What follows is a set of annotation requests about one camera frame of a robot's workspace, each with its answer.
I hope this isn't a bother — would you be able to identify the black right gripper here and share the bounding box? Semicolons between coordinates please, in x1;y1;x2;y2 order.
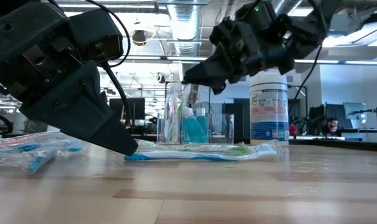
181;0;297;96

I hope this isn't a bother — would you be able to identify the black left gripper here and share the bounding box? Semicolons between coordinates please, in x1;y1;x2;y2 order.
0;0;139;157

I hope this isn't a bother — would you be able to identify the blue toothbrush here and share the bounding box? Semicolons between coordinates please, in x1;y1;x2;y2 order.
124;143;279;162
7;139;85;154
0;148;60;174

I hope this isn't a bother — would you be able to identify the clear acrylic bin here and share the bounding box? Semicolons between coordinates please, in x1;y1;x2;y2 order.
165;81;212;142

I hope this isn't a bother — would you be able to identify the dark cabinet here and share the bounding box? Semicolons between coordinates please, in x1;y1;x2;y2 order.
222;98;251;144

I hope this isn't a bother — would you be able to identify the black computer monitor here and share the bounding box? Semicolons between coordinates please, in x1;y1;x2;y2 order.
325;103;345;127
308;105;327;135
109;98;146;121

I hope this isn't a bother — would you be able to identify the white disinfecting wipes canister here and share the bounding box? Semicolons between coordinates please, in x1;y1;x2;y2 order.
249;72;289;147

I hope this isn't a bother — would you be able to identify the person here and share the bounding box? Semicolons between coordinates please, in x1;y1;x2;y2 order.
320;117;340;136
288;123;298;140

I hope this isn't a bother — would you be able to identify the grey computer monitor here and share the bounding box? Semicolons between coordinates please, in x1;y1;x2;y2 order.
342;101;369;125

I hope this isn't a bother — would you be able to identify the white desk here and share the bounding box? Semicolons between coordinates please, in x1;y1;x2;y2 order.
340;128;377;143

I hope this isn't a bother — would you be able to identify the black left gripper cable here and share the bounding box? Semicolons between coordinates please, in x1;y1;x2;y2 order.
48;0;133;128

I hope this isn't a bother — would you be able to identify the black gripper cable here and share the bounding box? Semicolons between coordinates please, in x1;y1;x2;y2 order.
287;43;323;116
48;0;133;128

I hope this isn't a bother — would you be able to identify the silver ribbed air duct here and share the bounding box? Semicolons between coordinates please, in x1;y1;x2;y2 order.
168;2;202;57

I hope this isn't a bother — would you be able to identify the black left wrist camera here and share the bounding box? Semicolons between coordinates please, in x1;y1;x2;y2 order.
68;8;124;67

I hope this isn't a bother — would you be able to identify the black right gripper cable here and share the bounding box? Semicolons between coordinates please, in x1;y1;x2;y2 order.
287;43;323;116

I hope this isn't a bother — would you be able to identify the black ceiling camera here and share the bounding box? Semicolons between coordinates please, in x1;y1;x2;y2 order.
131;29;147;47

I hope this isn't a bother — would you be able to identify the black metal pole frame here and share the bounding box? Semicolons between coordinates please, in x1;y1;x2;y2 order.
287;83;310;135

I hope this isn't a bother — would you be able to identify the long ceiling light rail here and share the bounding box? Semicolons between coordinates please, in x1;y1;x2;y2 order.
123;53;377;65

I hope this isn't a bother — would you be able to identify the black aluminium table frame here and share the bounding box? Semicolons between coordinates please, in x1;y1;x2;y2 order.
0;130;377;153

